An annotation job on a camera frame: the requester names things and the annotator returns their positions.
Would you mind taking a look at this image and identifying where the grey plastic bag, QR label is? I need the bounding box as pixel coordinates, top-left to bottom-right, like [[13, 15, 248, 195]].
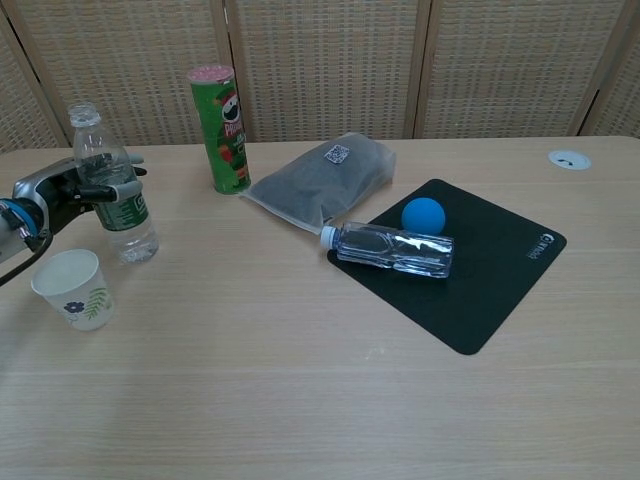
[[238, 131, 398, 236]]

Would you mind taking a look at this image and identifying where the white flower-print paper cup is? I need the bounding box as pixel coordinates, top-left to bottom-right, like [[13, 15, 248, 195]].
[[30, 248, 115, 332]]

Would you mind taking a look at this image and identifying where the blue ball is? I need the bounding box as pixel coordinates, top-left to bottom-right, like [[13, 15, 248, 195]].
[[401, 197, 446, 235]]

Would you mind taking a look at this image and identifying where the green-label clear water bottle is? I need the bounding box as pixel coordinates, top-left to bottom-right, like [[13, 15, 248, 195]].
[[68, 102, 160, 265]]

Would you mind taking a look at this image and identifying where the black mouse pad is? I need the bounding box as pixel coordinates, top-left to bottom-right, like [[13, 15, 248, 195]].
[[326, 178, 568, 357]]

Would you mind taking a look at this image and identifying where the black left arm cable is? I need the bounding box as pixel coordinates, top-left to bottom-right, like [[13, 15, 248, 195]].
[[0, 212, 54, 289]]

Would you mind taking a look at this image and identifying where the woven wooden folding screen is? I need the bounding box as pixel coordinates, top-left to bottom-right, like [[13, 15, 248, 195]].
[[0, 0, 640, 155]]

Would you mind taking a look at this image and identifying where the clear white-capped plastic bottle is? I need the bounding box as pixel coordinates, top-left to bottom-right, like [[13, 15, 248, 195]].
[[319, 221, 455, 279]]

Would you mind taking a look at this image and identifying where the silver-black left robot hand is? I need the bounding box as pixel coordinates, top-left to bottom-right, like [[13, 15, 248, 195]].
[[12, 152, 149, 236]]

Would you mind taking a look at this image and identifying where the green Pringles can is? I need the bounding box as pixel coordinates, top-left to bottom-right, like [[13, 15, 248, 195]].
[[187, 64, 253, 195]]

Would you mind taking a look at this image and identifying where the white table cable grommet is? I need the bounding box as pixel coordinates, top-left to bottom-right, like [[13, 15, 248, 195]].
[[546, 148, 593, 171]]

